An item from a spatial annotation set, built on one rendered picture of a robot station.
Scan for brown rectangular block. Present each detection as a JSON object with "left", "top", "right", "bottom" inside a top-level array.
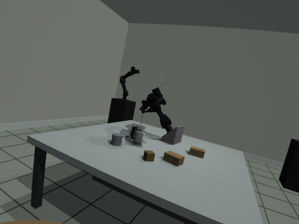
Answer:
[
  {"left": 163, "top": 151, "right": 184, "bottom": 167},
  {"left": 189, "top": 146, "right": 205, "bottom": 158}
]

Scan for small brown cube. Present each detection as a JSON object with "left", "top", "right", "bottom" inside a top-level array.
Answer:
[{"left": 143, "top": 150, "right": 155, "bottom": 161}]

